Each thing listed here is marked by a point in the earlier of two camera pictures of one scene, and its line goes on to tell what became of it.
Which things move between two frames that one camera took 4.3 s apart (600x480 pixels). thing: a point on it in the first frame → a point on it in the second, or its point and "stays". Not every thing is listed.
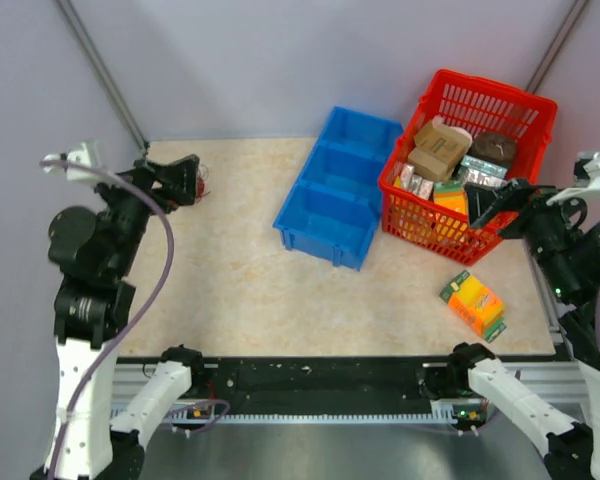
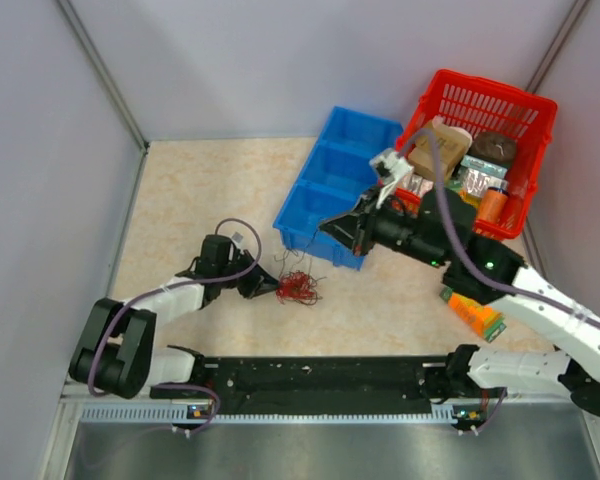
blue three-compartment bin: (332, 212) stays
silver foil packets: (415, 183) stays
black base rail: (273, 379) stays
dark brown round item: (492, 148) stays
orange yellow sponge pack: (470, 300) stays
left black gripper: (178, 180) → (259, 282)
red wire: (203, 174) → (298, 287)
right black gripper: (527, 199) → (357, 230)
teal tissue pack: (483, 166) stays
